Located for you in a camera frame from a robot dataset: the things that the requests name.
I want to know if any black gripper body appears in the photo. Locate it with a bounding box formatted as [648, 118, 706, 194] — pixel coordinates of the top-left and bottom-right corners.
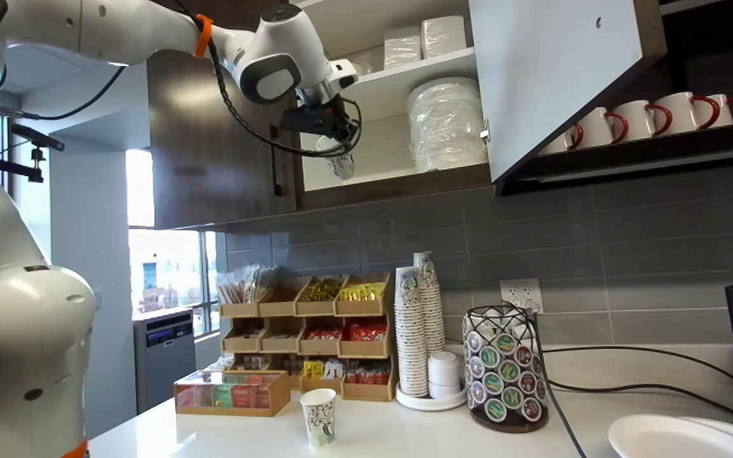
[280, 95, 362, 145]

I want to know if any tall paper cup stack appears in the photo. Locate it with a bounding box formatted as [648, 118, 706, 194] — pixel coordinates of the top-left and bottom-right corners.
[391, 263, 429, 403]
[409, 250, 447, 357]

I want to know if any white cupboard door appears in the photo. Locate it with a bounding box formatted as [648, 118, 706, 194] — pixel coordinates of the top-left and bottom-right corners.
[466, 0, 668, 187]

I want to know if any white cup lid stack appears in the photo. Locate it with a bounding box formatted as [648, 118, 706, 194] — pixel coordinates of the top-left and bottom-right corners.
[424, 350, 463, 403]

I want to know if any plastic wrapped paper plate stack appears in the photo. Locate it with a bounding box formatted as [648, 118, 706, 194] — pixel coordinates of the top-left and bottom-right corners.
[404, 75, 488, 176]

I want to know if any wooden tea packet rack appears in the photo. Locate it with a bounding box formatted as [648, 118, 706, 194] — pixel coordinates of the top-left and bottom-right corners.
[217, 271, 396, 405]

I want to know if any round white tray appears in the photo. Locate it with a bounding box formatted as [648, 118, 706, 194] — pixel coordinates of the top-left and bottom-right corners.
[391, 385, 471, 414]

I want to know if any grey dishwasher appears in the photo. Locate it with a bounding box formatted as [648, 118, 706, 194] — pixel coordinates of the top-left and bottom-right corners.
[131, 310, 200, 418]

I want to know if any wooden tea box clear lid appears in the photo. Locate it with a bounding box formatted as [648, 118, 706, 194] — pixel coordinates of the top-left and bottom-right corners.
[171, 364, 292, 419]

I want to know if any dark open mug shelf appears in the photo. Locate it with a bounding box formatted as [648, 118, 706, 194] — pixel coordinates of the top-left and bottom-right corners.
[496, 0, 733, 201]

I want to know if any black clamp rod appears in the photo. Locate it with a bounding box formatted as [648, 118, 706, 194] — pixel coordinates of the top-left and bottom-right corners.
[0, 119, 69, 187]

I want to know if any black cupboard door handle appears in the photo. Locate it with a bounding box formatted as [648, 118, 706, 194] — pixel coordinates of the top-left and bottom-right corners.
[266, 124, 284, 201]

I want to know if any dark wood wall cupboard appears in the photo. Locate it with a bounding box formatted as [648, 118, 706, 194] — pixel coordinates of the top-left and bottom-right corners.
[141, 0, 504, 229]

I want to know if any white mug red handle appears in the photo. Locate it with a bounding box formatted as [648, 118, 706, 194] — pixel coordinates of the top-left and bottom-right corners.
[696, 91, 733, 132]
[538, 124, 586, 159]
[607, 98, 675, 143]
[569, 105, 629, 152]
[650, 89, 722, 138]

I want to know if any white wall outlet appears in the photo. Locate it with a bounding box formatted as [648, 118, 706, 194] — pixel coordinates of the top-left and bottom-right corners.
[498, 274, 546, 316]

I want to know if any black power cable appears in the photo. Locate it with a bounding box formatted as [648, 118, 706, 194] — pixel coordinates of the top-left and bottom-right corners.
[527, 305, 589, 458]
[542, 380, 733, 425]
[538, 341, 733, 389]

